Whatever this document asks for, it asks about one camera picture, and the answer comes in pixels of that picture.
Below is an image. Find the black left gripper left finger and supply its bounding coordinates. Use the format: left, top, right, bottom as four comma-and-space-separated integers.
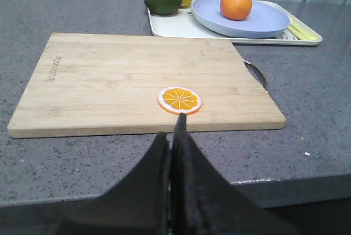
55, 133, 170, 234

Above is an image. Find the light blue plate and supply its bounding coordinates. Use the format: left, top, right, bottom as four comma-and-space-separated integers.
191, 0, 290, 38

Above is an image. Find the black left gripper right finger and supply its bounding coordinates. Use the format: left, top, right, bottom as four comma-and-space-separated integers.
170, 113, 298, 234

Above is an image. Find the orange fruit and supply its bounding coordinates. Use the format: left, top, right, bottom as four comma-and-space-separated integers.
220, 0, 253, 20

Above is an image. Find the yellow-green plastic fork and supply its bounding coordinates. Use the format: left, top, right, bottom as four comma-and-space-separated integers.
287, 21, 309, 40

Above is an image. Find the orange slice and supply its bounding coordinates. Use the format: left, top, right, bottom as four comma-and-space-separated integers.
157, 87, 202, 114

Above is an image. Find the wooden cutting board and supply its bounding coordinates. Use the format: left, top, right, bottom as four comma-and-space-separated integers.
8, 33, 286, 138

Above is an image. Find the white serving tray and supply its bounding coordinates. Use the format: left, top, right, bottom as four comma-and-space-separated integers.
149, 1, 322, 46

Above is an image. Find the green lime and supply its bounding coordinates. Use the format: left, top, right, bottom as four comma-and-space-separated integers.
144, 0, 183, 16

